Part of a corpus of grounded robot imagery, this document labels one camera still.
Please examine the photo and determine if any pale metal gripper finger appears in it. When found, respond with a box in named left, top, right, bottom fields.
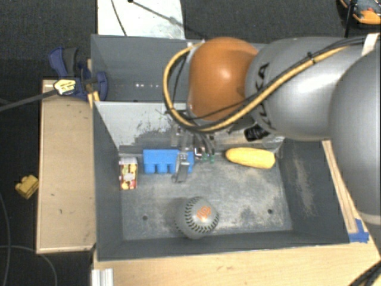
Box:
left=172, top=153, right=192, bottom=184

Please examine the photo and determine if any blue toy brick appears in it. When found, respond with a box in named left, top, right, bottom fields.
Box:
left=142, top=148, right=196, bottom=175

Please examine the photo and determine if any grey baseball with orange print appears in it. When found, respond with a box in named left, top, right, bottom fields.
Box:
left=173, top=196, right=220, bottom=240

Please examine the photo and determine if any small printed juice carton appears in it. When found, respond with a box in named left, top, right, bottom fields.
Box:
left=118, top=157, right=139, bottom=191

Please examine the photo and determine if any grey metal bin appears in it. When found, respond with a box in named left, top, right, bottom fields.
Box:
left=90, top=33, right=351, bottom=262

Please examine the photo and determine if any yellow toy corn cob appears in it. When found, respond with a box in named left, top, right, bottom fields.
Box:
left=224, top=147, right=277, bottom=170

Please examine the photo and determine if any pale wood flat board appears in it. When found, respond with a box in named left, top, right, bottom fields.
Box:
left=36, top=79, right=98, bottom=254

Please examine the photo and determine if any black cylinder on white bracket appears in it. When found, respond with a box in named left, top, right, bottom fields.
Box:
left=243, top=125, right=283, bottom=153

